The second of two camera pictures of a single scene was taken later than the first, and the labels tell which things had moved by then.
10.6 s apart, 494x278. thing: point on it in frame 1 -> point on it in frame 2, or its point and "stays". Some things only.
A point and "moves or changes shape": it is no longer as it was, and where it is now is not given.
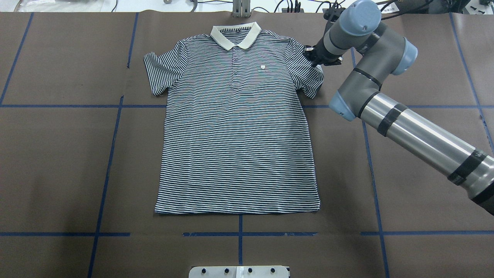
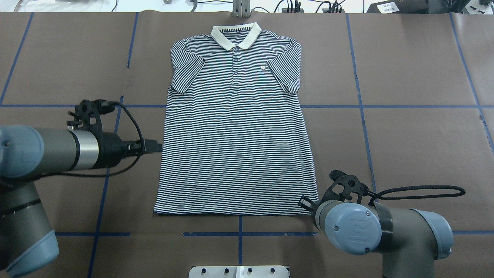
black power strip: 285,10 stays
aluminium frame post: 241,8 stays
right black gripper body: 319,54 -> 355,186
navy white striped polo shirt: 236,139 moves or changes shape
